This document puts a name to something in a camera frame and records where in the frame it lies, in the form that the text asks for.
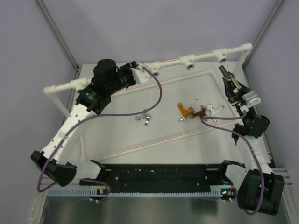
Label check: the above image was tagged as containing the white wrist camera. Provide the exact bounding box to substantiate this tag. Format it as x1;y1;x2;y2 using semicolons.
131;63;153;84
240;91;261;112

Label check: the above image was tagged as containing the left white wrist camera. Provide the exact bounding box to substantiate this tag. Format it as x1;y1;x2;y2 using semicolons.
131;63;153;84

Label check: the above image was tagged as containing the brown red faucet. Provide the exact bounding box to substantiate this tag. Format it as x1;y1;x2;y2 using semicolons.
189;105;207;119

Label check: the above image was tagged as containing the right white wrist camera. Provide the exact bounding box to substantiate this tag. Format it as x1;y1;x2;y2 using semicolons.
240;91;261;112

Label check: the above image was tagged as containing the white work board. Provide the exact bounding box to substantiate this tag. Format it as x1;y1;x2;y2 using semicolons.
55;61;269;165

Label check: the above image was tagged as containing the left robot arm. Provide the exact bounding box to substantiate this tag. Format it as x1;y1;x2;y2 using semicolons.
31;59;137;187

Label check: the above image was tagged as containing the orange gold faucet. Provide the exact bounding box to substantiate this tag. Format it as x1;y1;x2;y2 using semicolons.
178;103;194;122

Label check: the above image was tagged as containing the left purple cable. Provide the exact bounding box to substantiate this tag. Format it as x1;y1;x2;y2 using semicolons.
37;66;163;201

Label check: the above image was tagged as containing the chrome silver faucet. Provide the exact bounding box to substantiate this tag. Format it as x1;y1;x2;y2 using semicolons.
135;109;152;126

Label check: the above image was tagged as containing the white faucet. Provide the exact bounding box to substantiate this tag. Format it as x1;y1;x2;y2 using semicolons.
206;104;225;117

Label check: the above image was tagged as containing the grey slotted cable duct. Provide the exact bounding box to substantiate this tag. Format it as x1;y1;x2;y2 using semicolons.
47;185;236;200

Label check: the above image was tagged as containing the white PVC pipe frame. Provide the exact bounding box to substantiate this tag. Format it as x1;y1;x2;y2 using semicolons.
43;42;253;161

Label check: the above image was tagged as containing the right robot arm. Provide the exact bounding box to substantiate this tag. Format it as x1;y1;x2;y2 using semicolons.
223;78;285;216

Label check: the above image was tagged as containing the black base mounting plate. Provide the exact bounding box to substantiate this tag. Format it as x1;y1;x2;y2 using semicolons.
79;163;234;193

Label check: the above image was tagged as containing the dark grey faucet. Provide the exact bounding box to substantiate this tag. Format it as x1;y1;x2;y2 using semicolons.
219;65;241;89

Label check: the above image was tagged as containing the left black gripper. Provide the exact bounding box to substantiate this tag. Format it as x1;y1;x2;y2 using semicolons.
106;61;137;95

